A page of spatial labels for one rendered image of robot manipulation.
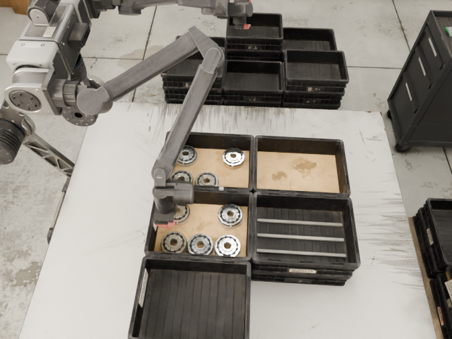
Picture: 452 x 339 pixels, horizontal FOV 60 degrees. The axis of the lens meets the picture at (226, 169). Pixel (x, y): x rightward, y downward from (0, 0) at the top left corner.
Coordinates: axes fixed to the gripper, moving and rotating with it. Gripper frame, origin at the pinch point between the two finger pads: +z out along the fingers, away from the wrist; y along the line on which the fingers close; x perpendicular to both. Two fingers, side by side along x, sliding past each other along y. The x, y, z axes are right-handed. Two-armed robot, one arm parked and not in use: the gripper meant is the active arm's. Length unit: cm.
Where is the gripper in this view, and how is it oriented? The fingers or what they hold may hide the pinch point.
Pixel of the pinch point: (168, 219)
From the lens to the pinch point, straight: 140.2
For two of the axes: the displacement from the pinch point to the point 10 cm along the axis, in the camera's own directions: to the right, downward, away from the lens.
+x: -10.0, -0.4, 0.3
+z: 0.0, 5.6, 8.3
